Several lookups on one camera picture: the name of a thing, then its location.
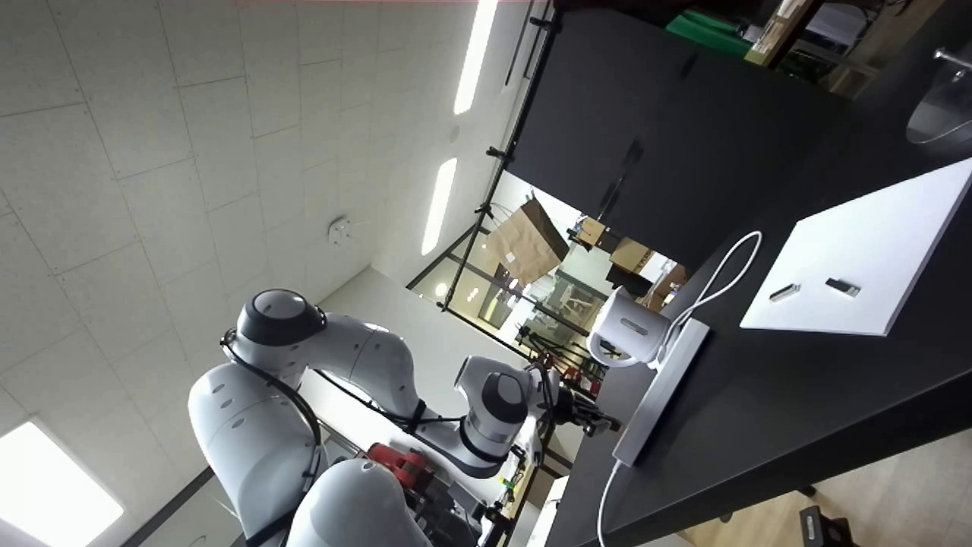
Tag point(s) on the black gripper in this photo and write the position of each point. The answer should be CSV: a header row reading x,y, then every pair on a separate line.
x,y
565,404

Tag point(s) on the white power strip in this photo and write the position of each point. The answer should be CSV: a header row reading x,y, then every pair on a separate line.
x,y
669,372

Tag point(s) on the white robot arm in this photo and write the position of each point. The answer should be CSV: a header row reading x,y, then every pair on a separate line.
x,y
321,438

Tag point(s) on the cardboard box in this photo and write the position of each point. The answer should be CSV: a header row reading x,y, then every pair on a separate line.
x,y
525,244

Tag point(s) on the white rectangular board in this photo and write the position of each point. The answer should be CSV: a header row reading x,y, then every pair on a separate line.
x,y
877,240

